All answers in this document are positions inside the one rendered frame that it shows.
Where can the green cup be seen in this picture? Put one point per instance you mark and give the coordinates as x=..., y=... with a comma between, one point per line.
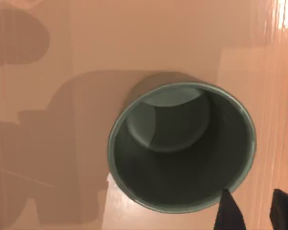
x=182, y=148

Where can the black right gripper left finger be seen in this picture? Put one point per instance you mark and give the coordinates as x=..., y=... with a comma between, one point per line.
x=229, y=213

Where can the salmon-coloured shallow box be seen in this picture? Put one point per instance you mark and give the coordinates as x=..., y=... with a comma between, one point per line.
x=110, y=43

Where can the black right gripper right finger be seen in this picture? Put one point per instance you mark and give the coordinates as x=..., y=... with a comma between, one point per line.
x=285, y=210

